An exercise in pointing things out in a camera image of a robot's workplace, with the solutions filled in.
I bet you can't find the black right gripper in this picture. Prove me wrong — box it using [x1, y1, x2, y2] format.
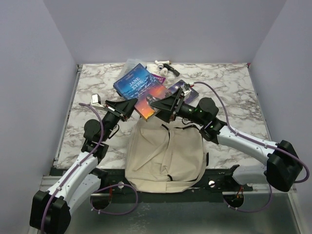
[151, 88, 206, 126]

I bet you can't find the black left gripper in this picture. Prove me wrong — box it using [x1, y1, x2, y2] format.
[101, 97, 138, 142]

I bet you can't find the Jane Eyre book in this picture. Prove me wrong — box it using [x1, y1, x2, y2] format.
[113, 63, 172, 120]

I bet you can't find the beige canvas student backpack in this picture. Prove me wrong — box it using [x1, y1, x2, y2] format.
[125, 118, 207, 193]

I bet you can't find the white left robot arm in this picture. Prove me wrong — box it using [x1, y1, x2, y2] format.
[30, 95, 137, 234]

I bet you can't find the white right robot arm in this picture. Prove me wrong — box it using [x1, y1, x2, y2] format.
[149, 88, 304, 192]

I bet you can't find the purple treehouse book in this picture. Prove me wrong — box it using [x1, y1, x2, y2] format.
[152, 74, 166, 84]

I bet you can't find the dark purple galaxy book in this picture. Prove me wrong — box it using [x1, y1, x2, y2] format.
[169, 79, 199, 104]

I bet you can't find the white pipe fitting toy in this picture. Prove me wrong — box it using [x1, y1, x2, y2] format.
[154, 60, 172, 77]

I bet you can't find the clear plastic organizer box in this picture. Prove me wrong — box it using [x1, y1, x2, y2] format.
[120, 58, 147, 76]

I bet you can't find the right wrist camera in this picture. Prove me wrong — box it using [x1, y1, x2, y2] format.
[181, 83, 194, 98]

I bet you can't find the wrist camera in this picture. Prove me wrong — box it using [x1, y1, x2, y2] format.
[91, 94, 104, 110]
[181, 83, 194, 98]

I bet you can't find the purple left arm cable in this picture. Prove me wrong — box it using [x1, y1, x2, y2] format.
[40, 102, 138, 231]

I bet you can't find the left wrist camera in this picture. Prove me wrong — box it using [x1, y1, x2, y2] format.
[91, 94, 104, 110]

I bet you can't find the aluminium rail frame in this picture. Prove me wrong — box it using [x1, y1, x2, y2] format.
[39, 175, 61, 192]

